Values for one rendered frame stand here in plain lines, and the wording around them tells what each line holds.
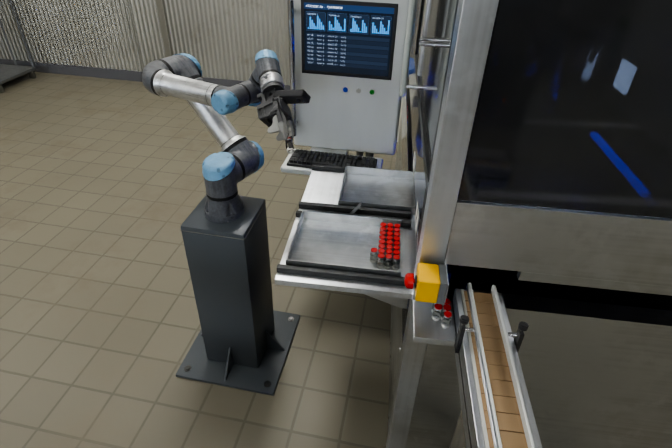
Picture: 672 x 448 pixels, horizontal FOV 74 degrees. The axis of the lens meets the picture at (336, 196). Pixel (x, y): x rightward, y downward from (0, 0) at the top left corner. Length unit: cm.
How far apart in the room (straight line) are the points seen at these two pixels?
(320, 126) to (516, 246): 122
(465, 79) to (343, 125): 121
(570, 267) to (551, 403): 57
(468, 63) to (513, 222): 41
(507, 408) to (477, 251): 37
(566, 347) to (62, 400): 198
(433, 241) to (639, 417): 96
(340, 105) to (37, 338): 185
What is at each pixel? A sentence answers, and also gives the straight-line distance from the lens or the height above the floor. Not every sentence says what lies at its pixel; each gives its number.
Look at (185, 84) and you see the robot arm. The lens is 161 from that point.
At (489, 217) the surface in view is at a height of 118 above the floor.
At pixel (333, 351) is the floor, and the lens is 227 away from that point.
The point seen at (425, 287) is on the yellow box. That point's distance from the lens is 114.
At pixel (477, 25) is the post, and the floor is 161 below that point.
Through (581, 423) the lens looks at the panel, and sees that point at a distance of 182.
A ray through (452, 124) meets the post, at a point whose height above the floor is 141.
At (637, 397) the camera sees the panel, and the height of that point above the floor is 57.
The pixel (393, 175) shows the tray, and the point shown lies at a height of 89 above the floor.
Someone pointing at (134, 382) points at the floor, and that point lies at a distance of 232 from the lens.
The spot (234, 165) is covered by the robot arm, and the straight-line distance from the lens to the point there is 166.
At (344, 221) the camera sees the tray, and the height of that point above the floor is 89.
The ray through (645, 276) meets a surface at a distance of 137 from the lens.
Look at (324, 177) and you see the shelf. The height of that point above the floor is 88.
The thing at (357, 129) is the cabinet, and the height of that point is 92.
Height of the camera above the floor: 179
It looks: 33 degrees down
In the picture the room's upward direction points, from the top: 2 degrees clockwise
